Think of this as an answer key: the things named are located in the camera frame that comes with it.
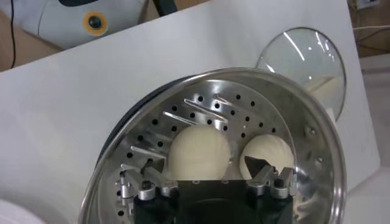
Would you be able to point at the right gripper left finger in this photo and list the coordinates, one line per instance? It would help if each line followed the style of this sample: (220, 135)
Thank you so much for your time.
(160, 179)

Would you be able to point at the white round plate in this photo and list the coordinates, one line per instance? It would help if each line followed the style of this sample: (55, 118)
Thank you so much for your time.
(12, 216)

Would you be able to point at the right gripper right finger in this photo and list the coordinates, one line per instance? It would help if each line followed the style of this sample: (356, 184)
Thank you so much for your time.
(262, 179)

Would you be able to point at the white steamed baozi bun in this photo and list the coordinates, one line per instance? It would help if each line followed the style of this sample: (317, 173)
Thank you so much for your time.
(271, 149)
(198, 152)

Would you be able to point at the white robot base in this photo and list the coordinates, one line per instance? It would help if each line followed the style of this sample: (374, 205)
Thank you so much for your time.
(61, 24)

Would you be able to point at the stainless steel steamer basket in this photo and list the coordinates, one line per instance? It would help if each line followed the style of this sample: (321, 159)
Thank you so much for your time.
(243, 100)

